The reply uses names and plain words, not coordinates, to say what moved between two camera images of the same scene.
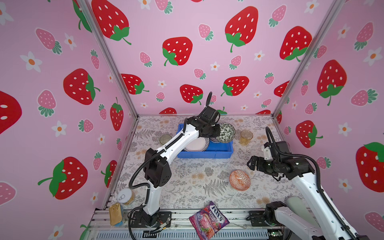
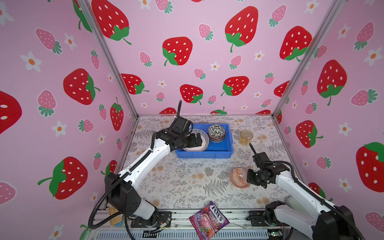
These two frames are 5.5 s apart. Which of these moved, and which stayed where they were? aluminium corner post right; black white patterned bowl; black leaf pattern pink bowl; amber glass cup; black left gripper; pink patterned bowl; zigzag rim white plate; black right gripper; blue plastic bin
Moved: black left gripper; black white patterned bowl; black right gripper
Stayed: blue plastic bin; amber glass cup; zigzag rim white plate; pink patterned bowl; black leaf pattern pink bowl; aluminium corner post right
